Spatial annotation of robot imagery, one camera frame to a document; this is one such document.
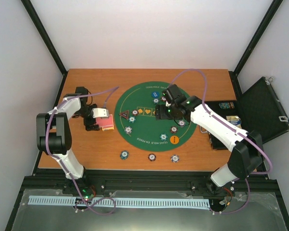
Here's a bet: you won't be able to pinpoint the orange round blind button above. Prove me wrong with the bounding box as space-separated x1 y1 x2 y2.
170 135 180 144

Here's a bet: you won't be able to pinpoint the blue white chip stack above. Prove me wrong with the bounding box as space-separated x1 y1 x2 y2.
171 154 180 163

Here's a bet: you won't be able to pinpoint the orange card box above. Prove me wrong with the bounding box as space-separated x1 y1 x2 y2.
102 126 114 131

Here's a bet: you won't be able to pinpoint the chips row in case top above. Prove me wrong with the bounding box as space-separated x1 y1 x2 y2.
219 102 235 110

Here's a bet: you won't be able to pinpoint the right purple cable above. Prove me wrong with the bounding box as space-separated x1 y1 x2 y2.
168 68 273 215

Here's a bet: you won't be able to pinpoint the brown poker chip stack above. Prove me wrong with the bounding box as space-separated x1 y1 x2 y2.
148 154 156 161

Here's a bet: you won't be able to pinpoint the black frame post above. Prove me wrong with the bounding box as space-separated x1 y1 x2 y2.
20 0 68 77
233 0 284 75

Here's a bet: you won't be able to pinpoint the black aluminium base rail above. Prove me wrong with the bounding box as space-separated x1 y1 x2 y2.
21 168 279 195

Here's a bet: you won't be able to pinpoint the red playing card deck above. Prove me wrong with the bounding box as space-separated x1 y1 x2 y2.
96 114 114 129

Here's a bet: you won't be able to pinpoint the black triangular dealer button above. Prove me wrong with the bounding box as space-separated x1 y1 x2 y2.
119 110 129 120

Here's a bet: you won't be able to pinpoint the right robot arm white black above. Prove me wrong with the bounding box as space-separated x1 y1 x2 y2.
155 84 264 194

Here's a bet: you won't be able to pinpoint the left black frame post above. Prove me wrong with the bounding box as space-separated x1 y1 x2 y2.
20 0 68 77

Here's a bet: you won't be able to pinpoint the right black frame post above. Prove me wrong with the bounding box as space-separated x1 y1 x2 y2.
233 0 284 75

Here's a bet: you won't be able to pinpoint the blue white chips in case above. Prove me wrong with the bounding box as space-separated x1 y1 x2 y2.
226 115 242 128

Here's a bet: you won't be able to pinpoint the blue round blind button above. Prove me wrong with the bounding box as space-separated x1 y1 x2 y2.
151 91 160 99

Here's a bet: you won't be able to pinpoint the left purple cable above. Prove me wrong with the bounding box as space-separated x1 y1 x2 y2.
45 86 120 215

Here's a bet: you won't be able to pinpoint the black poker case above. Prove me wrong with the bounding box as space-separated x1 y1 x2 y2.
206 77 289 143

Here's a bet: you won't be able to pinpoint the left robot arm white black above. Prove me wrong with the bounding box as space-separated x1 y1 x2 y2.
36 87 100 194

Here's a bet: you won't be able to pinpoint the metal front plate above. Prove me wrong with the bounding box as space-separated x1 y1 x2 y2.
7 190 289 231

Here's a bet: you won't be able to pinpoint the teal poker chip stack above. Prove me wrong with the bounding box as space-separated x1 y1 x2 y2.
120 151 129 160

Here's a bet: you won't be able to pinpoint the round green poker mat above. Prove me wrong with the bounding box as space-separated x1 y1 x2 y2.
114 81 197 153

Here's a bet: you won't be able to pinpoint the purple cable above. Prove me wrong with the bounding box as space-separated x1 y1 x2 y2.
45 86 120 215
168 68 273 215

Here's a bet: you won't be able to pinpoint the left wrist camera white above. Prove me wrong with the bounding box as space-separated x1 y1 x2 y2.
92 108 109 118

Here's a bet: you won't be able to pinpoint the light blue cable duct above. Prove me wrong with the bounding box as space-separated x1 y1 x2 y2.
27 195 210 210

